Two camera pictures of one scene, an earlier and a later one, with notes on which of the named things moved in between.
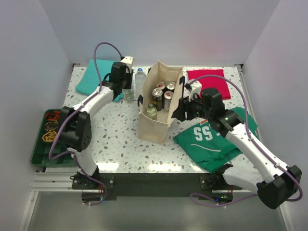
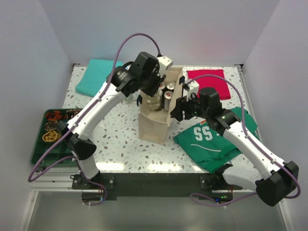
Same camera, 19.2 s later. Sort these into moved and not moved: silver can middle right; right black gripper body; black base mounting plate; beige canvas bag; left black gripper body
Moved: left black gripper body
Not moved: black base mounting plate; silver can middle right; right black gripper body; beige canvas bag
